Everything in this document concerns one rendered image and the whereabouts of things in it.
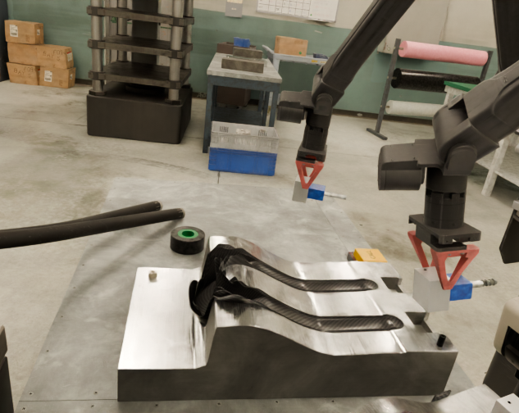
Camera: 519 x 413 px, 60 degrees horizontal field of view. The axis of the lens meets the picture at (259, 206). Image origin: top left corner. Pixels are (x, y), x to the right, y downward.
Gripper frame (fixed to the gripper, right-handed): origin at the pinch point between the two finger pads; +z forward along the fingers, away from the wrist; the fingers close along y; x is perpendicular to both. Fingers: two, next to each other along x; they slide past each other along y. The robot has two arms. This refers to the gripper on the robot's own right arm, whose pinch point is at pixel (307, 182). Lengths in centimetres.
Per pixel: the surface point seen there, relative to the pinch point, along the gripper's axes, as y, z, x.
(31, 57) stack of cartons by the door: -479, 61, -430
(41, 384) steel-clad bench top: 64, 15, -29
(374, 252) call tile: 8.6, 11.1, 19.1
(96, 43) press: -300, 9, -229
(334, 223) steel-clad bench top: -12.4, 14.8, 9.3
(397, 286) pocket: 28.2, 7.6, 22.0
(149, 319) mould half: 52, 9, -18
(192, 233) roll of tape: 16.3, 12.4, -23.5
